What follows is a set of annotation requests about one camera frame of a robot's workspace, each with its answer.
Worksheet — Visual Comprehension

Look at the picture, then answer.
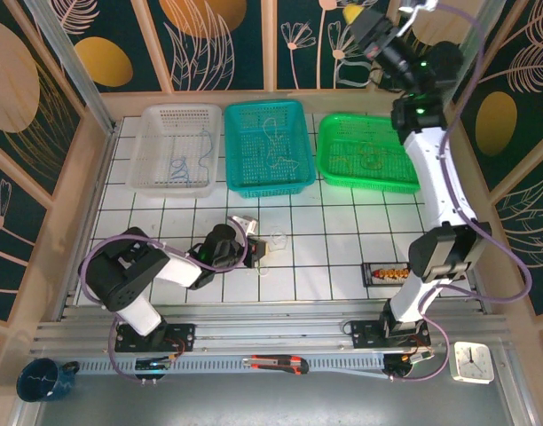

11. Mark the thin white cable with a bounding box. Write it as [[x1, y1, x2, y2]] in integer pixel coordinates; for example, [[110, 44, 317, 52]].
[[252, 228, 290, 279], [261, 115, 302, 172]]

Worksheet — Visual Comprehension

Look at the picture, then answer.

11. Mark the teal and white block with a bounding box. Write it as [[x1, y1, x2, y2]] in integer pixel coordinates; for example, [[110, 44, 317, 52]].
[[397, 0, 439, 26]]

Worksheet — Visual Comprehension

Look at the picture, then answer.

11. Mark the teal plastic basket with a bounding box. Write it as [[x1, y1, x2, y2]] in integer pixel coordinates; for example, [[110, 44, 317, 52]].
[[223, 99, 318, 200]]

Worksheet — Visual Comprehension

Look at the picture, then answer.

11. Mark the red black utility knife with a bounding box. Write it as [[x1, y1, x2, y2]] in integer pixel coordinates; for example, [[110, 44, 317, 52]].
[[242, 354, 310, 376]]

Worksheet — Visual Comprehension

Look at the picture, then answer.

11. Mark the green plastic basket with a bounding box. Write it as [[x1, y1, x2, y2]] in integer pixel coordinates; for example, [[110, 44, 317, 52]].
[[315, 113, 422, 195]]

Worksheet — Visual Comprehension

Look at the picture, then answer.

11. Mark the white plastic basket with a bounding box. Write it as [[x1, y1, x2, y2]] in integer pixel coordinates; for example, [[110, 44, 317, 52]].
[[127, 104, 224, 200]]

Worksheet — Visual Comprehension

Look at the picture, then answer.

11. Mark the small black circuit board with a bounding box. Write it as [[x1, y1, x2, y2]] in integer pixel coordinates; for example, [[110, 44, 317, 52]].
[[384, 352, 435, 372], [133, 357, 173, 372]]

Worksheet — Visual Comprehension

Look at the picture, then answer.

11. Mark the white flat strip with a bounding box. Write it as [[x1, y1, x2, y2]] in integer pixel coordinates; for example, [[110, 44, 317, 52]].
[[306, 366, 388, 381]]

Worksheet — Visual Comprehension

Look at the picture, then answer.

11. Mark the dark blue mug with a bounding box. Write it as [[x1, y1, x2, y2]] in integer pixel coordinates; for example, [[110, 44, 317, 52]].
[[16, 358, 81, 403]]

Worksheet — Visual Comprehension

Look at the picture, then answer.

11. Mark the white square clock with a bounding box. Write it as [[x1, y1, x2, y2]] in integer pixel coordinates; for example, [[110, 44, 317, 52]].
[[448, 340, 495, 385]]

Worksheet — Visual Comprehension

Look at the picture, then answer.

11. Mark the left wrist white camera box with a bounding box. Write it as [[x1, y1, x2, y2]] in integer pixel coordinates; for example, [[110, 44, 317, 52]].
[[226, 214, 258, 237]]

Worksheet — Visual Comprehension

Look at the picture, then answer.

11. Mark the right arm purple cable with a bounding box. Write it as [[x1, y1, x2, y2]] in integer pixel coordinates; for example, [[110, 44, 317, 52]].
[[389, 0, 533, 383]]

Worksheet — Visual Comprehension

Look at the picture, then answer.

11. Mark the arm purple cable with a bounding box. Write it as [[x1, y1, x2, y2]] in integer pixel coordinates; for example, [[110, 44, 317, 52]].
[[78, 219, 250, 385], [389, 0, 533, 383]]

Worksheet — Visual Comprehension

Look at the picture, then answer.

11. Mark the aluminium frame post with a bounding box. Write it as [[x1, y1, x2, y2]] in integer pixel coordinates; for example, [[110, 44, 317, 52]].
[[25, 0, 121, 134], [423, 0, 508, 128]]

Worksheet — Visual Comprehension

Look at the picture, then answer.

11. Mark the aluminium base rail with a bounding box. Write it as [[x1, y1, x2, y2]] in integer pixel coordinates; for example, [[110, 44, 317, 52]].
[[29, 304, 516, 356]]

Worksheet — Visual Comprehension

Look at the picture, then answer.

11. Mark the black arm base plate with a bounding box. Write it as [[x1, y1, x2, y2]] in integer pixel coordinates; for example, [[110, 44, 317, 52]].
[[350, 319, 432, 350], [114, 322, 196, 354]]

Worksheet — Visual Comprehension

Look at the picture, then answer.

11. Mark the slotted grey cable duct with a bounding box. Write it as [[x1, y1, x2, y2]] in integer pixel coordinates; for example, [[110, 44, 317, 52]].
[[74, 352, 388, 374]]

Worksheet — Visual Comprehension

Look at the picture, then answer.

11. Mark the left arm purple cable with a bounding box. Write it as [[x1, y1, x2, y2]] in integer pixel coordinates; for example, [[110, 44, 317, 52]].
[[78, 219, 250, 385]]

